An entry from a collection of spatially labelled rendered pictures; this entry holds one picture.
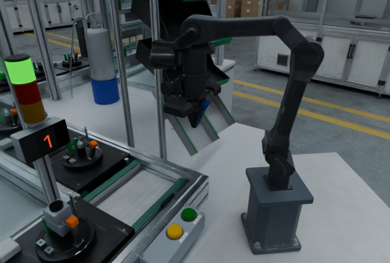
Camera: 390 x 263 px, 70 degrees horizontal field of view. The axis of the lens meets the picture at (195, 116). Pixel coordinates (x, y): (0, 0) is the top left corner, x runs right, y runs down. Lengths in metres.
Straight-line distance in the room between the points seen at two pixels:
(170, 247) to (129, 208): 0.23
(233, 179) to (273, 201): 0.38
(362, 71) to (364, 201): 3.63
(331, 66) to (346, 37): 0.47
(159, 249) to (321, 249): 0.48
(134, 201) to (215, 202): 0.28
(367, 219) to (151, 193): 0.72
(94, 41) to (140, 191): 0.97
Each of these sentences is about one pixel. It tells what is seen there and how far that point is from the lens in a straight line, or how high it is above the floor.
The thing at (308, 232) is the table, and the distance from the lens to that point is 1.01.
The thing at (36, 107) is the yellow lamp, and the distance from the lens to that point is 0.76.
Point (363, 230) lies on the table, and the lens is 1.09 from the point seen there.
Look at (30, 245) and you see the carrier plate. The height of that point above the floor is 0.97.
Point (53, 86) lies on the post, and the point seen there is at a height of 0.96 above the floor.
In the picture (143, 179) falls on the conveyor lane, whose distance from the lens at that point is 1.05.
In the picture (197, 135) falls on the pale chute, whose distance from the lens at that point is 1.07.
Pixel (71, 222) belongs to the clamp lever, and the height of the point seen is 1.08.
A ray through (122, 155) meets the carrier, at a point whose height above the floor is 0.97.
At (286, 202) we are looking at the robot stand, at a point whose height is 1.06.
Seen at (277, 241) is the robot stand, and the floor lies 0.90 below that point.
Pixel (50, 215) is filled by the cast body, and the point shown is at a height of 1.08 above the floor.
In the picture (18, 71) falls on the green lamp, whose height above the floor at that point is 1.39.
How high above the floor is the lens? 1.58
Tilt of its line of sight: 27 degrees down
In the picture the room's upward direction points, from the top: straight up
